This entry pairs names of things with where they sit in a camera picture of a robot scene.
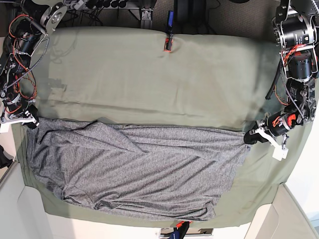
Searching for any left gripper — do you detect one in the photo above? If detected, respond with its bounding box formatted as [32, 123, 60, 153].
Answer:
[244, 112, 298, 145]

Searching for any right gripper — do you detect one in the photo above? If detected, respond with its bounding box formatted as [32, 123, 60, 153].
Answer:
[3, 99, 39, 129]

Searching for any grey heathered T-shirt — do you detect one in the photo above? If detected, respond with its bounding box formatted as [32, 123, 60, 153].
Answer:
[27, 118, 250, 221]

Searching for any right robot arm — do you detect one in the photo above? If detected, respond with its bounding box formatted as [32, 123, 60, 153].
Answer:
[0, 0, 67, 133]

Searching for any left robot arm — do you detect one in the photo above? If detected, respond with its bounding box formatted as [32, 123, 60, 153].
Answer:
[244, 0, 319, 144]

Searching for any green table cloth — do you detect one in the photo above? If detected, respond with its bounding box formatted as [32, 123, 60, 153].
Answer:
[18, 26, 313, 228]

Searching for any red black bottom clamp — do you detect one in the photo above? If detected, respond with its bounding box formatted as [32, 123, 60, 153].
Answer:
[161, 221, 192, 239]

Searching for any red black clamp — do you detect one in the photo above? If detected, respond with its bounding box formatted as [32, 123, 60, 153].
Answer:
[164, 33, 173, 52]
[161, 221, 192, 239]

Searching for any red black top clamp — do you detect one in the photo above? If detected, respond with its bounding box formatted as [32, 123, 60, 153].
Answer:
[164, 33, 173, 52]

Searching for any white power strip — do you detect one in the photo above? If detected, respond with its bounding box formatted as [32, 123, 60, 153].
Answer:
[63, 0, 86, 10]

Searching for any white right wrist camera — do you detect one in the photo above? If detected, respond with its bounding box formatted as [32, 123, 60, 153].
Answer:
[0, 111, 35, 133]

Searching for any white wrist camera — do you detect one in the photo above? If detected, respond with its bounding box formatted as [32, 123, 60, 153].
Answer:
[0, 111, 35, 133]
[249, 127, 289, 161]

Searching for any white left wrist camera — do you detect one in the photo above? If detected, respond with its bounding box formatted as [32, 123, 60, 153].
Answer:
[249, 127, 289, 161]

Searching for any blue clamp handle top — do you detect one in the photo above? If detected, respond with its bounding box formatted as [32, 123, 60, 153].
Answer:
[166, 10, 174, 34]

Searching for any grey metal table bracket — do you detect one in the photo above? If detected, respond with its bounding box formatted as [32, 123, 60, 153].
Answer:
[140, 8, 154, 29]

